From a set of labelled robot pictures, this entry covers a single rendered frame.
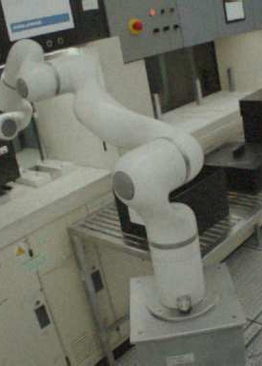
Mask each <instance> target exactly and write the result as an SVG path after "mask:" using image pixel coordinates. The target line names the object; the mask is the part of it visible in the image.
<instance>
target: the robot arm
mask: <svg viewBox="0 0 262 366"><path fill-rule="evenodd" d="M43 61H44V53H43V48H41V47H40V45H39V44H37V43H36V42H34V41H31V40H29V39H22V40H19V41H17V42H16V43H15V44H14V45H13V47H11V49H10V52H9V54H8V58H7V61H6V64H5V67H4V70H3V73H2V76H1V79H0V110H1V111H2V112H8V113H6V114H2V115H0V140H10V139H13V138H14V137H15V136H16V135H17V134H18V132H19V131H21V130H23V129H24V128H26V127H27V126H28V125H29V123H30V118H31V115H32V106H31V104H30V102H43V101H46V100H50V99H52V98H54V97H57V96H60V95H63V94H66V93H70V94H74V95H76V96H75V98H74V102H73V111H74V116H75V118H76V119H77V120H78V121H79V123H81V124H82V125H84V127H85V128H86V129H87V130H88V131H89V132H92V133H93V134H94V135H95V136H96V137H97V138H99V139H100V140H102V141H104V142H106V143H108V144H111V145H113V146H116V147H120V148H124V149H127V150H131V151H130V152H127V153H126V154H124V156H122V157H121V158H119V159H118V160H117V162H116V163H115V165H114V167H113V171H112V186H113V190H114V192H115V193H116V195H117V196H118V197H119V198H120V199H121V200H122V201H123V202H124V204H126V205H127V206H128V207H130V208H131V209H132V210H135V211H136V212H137V213H138V214H139V215H140V216H141V219H142V220H143V222H144V225H145V227H146V231H147V237H148V240H149V245H150V250H151V258H152V263H153V265H152V267H153V271H154V276H155V280H156V285H155V286H154V287H152V288H151V290H150V292H149V294H148V296H147V305H148V308H149V312H150V313H151V314H153V315H155V316H156V317H157V318H159V319H165V320H168V321H179V322H180V321H188V320H193V319H195V318H198V317H200V316H202V315H204V314H206V313H207V312H209V311H210V310H211V309H212V308H213V307H214V306H215V305H216V303H217V302H218V300H219V291H218V286H217V285H216V284H215V283H214V282H212V280H211V279H209V278H205V277H204V274H203V268H202V263H201V251H200V244H199V238H198V232H197V227H196V218H195V215H194V212H193V211H192V209H191V208H190V207H187V205H184V204H181V203H170V202H169V193H171V192H173V191H174V190H175V189H177V188H179V187H180V186H182V185H184V184H186V183H187V182H188V181H190V180H191V179H193V178H194V177H195V176H197V175H198V173H199V171H200V170H201V168H202V165H203V162H204V154H203V151H202V149H201V147H200V145H199V144H198V142H197V141H196V140H195V139H194V137H193V136H192V135H189V134H188V133H186V132H184V131H182V130H181V129H179V128H176V127H175V126H173V125H170V124H168V123H166V122H163V121H160V120H157V119H152V118H149V117H147V116H144V115H141V114H139V113H137V112H133V111H131V110H129V109H128V108H126V107H124V106H123V105H121V104H120V103H119V102H118V101H117V100H116V99H113V97H112V96H111V95H109V94H108V93H107V92H106V91H104V90H103V89H102V86H101V85H100V83H99V73H98V69H97V66H96V64H95V63H94V61H93V60H90V59H89V58H88V57H87V56H85V55H79V54H72V55H68V56H63V57H60V58H56V59H52V60H49V61H46V62H43ZM29 101H30V102H29Z"/></svg>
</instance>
